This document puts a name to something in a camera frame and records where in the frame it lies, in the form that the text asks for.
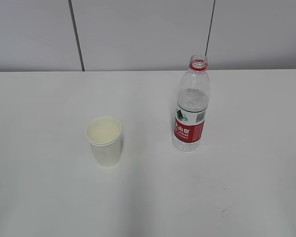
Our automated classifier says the white paper cup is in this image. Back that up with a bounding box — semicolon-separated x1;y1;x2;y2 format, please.
86;117;122;167

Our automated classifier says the clear water bottle red label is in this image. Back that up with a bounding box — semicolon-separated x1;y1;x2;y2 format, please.
172;55;210;152

